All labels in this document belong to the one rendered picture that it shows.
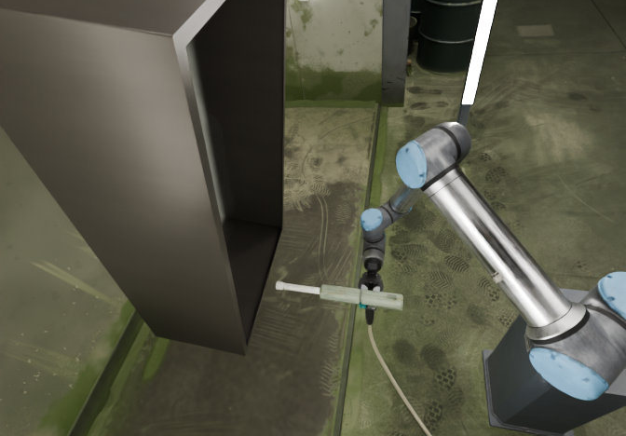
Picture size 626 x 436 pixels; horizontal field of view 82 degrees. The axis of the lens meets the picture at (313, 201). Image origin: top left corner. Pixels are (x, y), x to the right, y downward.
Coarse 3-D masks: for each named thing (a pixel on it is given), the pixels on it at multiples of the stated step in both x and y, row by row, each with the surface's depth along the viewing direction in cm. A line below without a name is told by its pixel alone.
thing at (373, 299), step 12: (276, 288) 141; (288, 288) 140; (300, 288) 139; (312, 288) 139; (324, 288) 137; (336, 288) 137; (348, 288) 136; (336, 300) 137; (348, 300) 134; (360, 300) 134; (372, 300) 132; (384, 300) 131; (396, 300) 131; (372, 312) 139
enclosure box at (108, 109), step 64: (0, 0) 45; (64, 0) 46; (128, 0) 47; (192, 0) 49; (256, 0) 96; (0, 64) 50; (64, 64) 48; (128, 64) 46; (192, 64) 114; (256, 64) 110; (64, 128) 58; (128, 128) 55; (192, 128) 53; (256, 128) 129; (64, 192) 72; (128, 192) 68; (192, 192) 64; (256, 192) 156; (128, 256) 89; (192, 256) 83; (256, 256) 161; (192, 320) 115
